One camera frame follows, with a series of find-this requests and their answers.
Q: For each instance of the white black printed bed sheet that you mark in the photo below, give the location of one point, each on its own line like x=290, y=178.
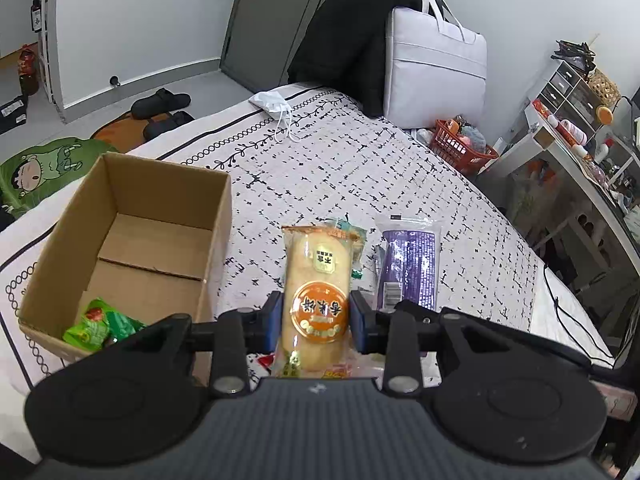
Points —
x=350, y=170

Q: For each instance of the teal band cookie packet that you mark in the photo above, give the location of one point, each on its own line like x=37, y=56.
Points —
x=350, y=235

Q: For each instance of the grey drawer organizer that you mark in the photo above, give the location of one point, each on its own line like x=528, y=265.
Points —
x=570, y=90

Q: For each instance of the pink patterned roll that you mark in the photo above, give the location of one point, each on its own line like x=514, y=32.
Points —
x=574, y=131

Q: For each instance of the white tote bag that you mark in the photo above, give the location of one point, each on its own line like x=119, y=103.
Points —
x=527, y=195

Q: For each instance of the green strip snack packet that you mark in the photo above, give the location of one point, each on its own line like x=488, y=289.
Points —
x=358, y=274

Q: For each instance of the red plastic basket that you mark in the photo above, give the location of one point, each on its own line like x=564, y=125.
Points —
x=457, y=152

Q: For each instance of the orange ball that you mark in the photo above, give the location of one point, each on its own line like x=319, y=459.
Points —
x=604, y=114

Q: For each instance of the grey blue yarn ball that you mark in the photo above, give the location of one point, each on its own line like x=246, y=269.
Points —
x=474, y=135

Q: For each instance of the dark spray bottle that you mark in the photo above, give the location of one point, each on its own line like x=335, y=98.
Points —
x=36, y=15

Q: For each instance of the black coat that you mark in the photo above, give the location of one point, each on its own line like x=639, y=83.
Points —
x=345, y=45

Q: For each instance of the cardboard box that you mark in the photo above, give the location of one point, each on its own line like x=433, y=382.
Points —
x=150, y=240

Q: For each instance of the purple snack packet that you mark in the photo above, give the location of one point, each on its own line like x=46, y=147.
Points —
x=410, y=260

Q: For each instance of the red tube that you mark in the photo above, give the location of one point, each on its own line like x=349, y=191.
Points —
x=542, y=109

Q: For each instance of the grey laptop bag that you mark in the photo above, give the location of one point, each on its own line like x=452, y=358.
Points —
x=435, y=70

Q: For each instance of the black flat box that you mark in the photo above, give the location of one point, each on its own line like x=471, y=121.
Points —
x=12, y=112

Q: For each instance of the white bottle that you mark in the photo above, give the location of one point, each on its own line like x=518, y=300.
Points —
x=602, y=152

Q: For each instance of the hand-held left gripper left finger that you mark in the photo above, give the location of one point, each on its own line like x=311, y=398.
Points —
x=273, y=320

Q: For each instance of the white shelf rack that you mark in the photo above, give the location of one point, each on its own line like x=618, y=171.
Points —
x=46, y=60

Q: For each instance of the black slipper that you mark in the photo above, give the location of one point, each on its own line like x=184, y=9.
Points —
x=167, y=125
x=160, y=102

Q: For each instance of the orange toy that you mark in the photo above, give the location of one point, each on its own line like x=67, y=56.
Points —
x=452, y=126

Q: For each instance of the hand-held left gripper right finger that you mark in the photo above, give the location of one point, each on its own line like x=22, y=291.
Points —
x=358, y=322

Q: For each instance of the white face mask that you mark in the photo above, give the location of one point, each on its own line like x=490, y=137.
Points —
x=270, y=101

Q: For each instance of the green cartoon floor mat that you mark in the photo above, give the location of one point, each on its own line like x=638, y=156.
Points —
x=45, y=165

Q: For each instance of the grey door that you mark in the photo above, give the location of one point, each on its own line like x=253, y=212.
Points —
x=265, y=25

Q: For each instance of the orange floor mat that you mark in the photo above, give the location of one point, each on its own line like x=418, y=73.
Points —
x=117, y=135

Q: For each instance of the wicker basket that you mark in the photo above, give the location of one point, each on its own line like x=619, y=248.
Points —
x=602, y=85

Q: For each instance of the white desk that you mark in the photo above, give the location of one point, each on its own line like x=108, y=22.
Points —
x=550, y=135

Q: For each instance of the orange label bread packet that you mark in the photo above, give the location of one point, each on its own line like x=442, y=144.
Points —
x=315, y=285

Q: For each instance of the red white snack packet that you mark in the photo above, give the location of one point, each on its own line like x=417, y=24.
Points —
x=340, y=371

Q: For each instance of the dark brown bottle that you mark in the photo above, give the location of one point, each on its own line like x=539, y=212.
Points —
x=27, y=72

